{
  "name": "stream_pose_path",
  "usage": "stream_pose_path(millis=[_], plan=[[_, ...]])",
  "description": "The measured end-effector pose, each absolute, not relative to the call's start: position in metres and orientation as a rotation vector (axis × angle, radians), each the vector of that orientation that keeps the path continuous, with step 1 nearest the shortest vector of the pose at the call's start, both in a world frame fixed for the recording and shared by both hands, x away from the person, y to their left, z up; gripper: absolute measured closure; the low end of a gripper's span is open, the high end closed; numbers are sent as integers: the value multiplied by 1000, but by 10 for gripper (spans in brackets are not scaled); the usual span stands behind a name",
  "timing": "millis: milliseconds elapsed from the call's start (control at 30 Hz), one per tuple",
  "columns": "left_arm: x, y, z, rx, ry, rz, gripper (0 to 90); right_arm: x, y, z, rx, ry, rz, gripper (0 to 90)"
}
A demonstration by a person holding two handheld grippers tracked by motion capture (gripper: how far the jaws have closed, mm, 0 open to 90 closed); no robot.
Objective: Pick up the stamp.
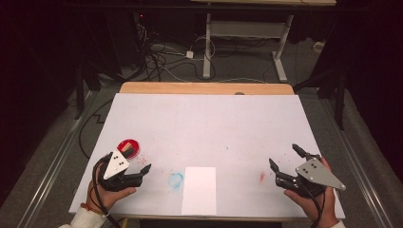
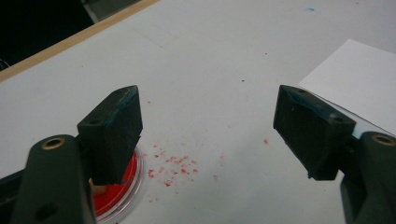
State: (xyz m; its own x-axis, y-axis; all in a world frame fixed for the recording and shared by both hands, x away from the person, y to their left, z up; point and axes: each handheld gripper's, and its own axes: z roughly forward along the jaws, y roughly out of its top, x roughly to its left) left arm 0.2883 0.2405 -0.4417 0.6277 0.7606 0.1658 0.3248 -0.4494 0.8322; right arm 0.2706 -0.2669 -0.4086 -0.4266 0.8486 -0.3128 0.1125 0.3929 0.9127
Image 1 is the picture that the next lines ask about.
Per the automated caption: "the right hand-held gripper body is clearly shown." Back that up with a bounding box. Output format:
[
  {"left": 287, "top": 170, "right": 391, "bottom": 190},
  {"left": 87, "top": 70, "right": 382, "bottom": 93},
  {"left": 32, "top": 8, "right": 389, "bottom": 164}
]
[{"left": 275, "top": 153, "right": 347, "bottom": 200}]

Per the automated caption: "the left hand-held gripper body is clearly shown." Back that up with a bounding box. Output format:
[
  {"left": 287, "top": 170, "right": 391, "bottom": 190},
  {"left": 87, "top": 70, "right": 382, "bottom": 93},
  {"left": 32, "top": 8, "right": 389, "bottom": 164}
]
[{"left": 96, "top": 151, "right": 144, "bottom": 193}]

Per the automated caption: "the red round dish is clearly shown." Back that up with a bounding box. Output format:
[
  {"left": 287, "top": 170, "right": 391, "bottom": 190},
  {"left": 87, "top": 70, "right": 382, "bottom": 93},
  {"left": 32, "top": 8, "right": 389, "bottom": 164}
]
[{"left": 116, "top": 139, "right": 141, "bottom": 160}]

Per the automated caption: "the person's left hand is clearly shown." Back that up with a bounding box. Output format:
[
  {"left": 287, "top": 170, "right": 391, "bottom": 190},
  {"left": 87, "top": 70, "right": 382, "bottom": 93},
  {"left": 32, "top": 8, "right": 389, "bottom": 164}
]
[{"left": 85, "top": 162, "right": 138, "bottom": 212}]

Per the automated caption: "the person's right hand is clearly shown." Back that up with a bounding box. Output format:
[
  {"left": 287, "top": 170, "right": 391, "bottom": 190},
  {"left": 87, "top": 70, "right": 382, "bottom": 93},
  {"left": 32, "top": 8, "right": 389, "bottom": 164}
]
[{"left": 283, "top": 156, "right": 340, "bottom": 228}]

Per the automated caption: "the white paper sheet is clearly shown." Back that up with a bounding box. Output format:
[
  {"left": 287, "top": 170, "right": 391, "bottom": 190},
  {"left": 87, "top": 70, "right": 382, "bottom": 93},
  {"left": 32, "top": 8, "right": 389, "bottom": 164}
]
[{"left": 181, "top": 166, "right": 218, "bottom": 217}]

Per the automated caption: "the black metal stand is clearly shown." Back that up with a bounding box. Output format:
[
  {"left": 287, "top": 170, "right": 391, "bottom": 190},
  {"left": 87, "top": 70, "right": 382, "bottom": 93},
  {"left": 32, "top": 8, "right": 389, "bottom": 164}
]
[
  {"left": 73, "top": 65, "right": 103, "bottom": 121},
  {"left": 293, "top": 67, "right": 347, "bottom": 131}
]

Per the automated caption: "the white foam board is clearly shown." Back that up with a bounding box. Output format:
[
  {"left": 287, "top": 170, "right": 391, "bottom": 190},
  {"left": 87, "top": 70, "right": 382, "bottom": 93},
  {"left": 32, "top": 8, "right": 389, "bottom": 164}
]
[{"left": 68, "top": 92, "right": 347, "bottom": 220}]

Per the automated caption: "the wooden table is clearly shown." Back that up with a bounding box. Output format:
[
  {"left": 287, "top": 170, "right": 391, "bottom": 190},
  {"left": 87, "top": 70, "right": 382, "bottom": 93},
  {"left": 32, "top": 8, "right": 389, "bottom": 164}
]
[{"left": 119, "top": 81, "right": 296, "bottom": 96}]

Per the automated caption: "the right hand-held gripper cable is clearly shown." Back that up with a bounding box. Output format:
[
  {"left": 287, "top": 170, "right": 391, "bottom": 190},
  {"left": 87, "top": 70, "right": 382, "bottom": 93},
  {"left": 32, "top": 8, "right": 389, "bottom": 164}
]
[{"left": 296, "top": 180, "right": 327, "bottom": 228}]

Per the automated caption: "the hand-held gripper cable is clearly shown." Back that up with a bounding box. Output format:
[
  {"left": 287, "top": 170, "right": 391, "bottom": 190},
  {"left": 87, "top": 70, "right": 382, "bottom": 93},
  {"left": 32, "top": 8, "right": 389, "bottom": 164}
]
[
  {"left": 296, "top": 180, "right": 327, "bottom": 228},
  {"left": 90, "top": 154, "right": 123, "bottom": 228}
]

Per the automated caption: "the left hand-held gripper cable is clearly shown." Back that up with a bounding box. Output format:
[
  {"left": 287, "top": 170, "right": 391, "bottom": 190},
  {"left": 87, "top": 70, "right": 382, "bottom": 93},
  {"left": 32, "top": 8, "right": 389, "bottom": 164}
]
[{"left": 90, "top": 154, "right": 123, "bottom": 228}]

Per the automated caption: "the metal floor rail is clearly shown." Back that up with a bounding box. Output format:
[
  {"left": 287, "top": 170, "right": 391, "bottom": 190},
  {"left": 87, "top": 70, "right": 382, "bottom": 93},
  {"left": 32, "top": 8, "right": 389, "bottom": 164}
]
[
  {"left": 318, "top": 98, "right": 395, "bottom": 228},
  {"left": 17, "top": 90, "right": 100, "bottom": 228}
]

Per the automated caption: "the orange bead bracelet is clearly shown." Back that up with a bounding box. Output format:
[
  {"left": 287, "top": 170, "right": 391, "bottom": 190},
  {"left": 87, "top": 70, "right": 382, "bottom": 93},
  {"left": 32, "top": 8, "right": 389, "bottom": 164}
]
[{"left": 80, "top": 202, "right": 108, "bottom": 219}]

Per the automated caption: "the black floor cable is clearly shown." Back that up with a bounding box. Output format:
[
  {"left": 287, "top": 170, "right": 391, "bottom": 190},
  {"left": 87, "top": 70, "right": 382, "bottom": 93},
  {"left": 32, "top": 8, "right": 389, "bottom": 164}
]
[{"left": 78, "top": 98, "right": 114, "bottom": 160}]

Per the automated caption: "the tangle of floor cables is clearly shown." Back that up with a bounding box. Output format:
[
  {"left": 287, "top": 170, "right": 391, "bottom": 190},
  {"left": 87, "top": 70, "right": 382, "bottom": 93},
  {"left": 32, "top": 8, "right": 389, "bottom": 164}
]
[{"left": 134, "top": 23, "right": 220, "bottom": 83}]

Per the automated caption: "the white metal desk frame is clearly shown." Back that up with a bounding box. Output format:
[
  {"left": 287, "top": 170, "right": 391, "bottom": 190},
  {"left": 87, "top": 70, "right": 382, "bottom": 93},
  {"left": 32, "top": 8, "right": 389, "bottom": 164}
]
[{"left": 189, "top": 0, "right": 337, "bottom": 84}]

